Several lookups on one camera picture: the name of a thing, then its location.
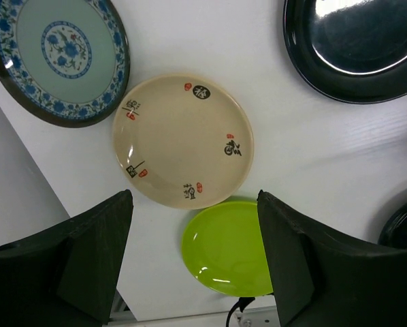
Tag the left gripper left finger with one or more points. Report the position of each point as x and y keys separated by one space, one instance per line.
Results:
x=67 y=275

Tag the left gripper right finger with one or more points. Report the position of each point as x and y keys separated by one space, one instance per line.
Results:
x=323 y=277

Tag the black plate near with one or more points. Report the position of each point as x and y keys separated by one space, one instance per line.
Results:
x=392 y=220

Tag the black plate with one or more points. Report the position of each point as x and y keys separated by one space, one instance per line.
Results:
x=392 y=220
x=351 y=51

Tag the lime green plate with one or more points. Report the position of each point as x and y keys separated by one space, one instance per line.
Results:
x=222 y=248

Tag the cream plate with calligraphy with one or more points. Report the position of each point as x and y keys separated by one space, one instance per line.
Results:
x=182 y=141

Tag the blue floral plate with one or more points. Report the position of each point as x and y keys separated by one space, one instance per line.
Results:
x=65 y=62

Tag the black plate centre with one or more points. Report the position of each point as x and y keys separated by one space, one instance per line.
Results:
x=351 y=51

